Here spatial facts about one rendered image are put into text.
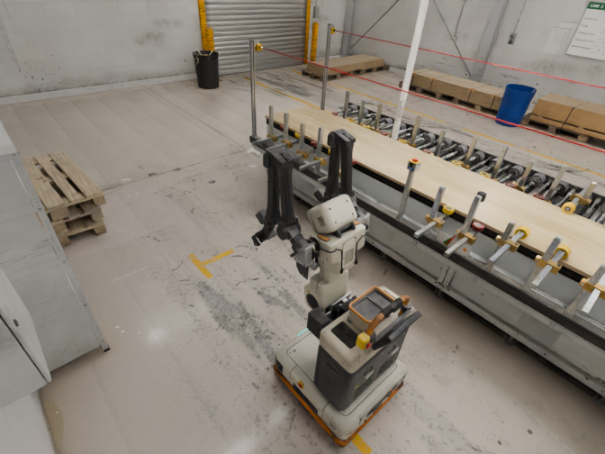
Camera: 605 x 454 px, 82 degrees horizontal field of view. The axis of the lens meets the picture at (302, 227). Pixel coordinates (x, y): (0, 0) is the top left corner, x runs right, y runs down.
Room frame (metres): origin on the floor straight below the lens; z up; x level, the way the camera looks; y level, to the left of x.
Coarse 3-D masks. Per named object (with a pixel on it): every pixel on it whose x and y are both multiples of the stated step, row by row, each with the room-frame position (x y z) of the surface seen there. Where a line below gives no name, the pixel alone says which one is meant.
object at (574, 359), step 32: (384, 192) 2.74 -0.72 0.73; (448, 224) 2.28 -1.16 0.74; (416, 256) 2.44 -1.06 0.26; (480, 256) 2.06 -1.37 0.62; (512, 256) 1.92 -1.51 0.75; (448, 288) 2.14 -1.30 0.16; (480, 288) 2.01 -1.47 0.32; (544, 288) 1.73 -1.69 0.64; (576, 288) 1.63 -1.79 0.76; (480, 320) 1.93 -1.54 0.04; (512, 320) 1.80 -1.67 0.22; (544, 352) 1.58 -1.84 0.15; (576, 352) 1.50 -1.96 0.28; (576, 384) 1.41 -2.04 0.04
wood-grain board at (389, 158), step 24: (312, 120) 3.97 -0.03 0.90; (336, 120) 4.03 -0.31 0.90; (360, 144) 3.36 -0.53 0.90; (384, 144) 3.41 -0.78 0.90; (384, 168) 2.86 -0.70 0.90; (432, 168) 2.92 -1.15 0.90; (456, 168) 2.96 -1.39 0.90; (432, 192) 2.49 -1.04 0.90; (456, 192) 2.52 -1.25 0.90; (504, 192) 2.58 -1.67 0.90; (480, 216) 2.18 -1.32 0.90; (504, 216) 2.20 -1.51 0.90; (528, 216) 2.23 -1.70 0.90; (552, 216) 2.25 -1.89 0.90; (576, 216) 2.28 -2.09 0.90; (528, 240) 1.93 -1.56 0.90; (552, 240) 1.95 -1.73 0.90; (576, 240) 1.97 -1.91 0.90; (600, 240) 1.99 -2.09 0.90; (576, 264) 1.70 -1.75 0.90; (600, 264) 1.72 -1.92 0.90
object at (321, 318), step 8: (344, 296) 1.40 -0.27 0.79; (336, 304) 1.33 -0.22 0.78; (312, 312) 1.29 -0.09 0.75; (320, 312) 1.30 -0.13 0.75; (328, 312) 1.42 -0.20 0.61; (336, 312) 1.35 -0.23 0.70; (312, 320) 1.26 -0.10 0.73; (320, 320) 1.24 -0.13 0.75; (328, 320) 1.25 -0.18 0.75; (312, 328) 1.25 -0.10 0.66; (320, 328) 1.21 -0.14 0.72
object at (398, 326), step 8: (408, 304) 1.25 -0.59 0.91; (408, 312) 1.22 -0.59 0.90; (416, 312) 1.18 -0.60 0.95; (400, 320) 1.17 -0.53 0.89; (408, 320) 1.12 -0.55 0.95; (392, 328) 1.11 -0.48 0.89; (400, 328) 1.07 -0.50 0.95; (376, 336) 1.05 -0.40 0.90; (384, 336) 1.07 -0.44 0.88; (392, 336) 1.02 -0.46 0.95; (376, 344) 1.04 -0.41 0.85; (384, 344) 1.01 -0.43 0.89
